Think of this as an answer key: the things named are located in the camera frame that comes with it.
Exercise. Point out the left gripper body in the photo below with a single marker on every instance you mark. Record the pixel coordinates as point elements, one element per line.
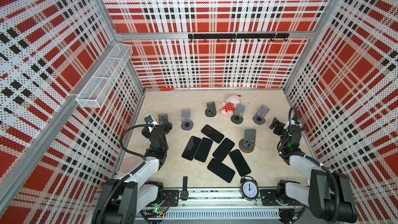
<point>165,127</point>

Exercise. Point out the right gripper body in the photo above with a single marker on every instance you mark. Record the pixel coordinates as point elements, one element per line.
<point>279,130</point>

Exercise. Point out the black phone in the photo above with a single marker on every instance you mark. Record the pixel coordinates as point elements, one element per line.
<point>240,163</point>
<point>212,134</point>
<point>223,149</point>
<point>203,150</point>
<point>222,171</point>
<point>191,148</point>

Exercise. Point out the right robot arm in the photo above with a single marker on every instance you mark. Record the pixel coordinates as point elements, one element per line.
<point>329,194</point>

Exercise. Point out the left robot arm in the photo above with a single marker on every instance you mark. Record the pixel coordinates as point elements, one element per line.
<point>123,198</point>

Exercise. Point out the grey phone stand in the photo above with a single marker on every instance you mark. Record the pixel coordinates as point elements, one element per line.
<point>164,120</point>
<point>259,117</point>
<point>186,122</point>

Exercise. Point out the wooden base phone stand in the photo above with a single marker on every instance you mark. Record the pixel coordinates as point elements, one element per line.
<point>247,144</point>

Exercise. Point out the dark phone stand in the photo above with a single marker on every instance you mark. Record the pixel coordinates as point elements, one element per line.
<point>211,110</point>
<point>237,117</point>

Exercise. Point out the pink phone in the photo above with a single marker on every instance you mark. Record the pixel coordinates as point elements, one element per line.
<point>130,164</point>

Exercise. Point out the pink plush toy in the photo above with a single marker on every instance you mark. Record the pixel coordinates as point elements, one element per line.
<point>230,104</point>

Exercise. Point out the black alarm clock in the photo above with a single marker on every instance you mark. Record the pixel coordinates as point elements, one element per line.
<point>249,189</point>

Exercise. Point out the black wristwatch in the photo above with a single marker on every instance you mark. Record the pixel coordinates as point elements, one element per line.
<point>184,192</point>

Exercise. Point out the white wire basket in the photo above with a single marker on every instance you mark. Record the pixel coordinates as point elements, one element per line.
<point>111,65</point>

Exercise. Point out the black hook rail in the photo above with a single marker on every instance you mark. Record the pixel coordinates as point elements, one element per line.
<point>270,36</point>

